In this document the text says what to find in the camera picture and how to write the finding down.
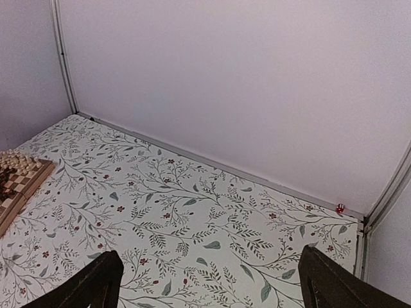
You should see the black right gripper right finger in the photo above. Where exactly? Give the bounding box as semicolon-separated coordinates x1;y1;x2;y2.
298;245;410;308

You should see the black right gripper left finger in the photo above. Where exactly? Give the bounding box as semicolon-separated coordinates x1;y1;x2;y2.
25;250;124;308

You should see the wooden chess board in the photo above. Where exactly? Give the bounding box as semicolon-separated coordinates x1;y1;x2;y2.
1;159;55;237

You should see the pile of dark chess pieces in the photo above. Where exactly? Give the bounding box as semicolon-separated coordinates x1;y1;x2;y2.
0;168;16;202

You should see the row of white chess pieces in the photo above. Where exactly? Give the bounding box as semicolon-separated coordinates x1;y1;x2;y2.
1;150;42;175

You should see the small red die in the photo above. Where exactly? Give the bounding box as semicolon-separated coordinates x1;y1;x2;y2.
336;203;345;214

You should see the floral patterned table mat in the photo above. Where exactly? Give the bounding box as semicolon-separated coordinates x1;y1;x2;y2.
1;115;358;307

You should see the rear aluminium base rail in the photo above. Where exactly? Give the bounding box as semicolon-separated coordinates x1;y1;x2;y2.
76;111;365;222

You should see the right aluminium frame post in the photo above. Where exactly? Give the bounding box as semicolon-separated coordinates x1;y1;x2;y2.
356;143;410;282

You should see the aluminium frame post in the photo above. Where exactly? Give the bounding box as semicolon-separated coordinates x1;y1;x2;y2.
49;0;80;114
356;143;410;282

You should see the left aluminium frame post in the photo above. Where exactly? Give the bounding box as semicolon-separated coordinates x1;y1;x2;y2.
49;0;80;114

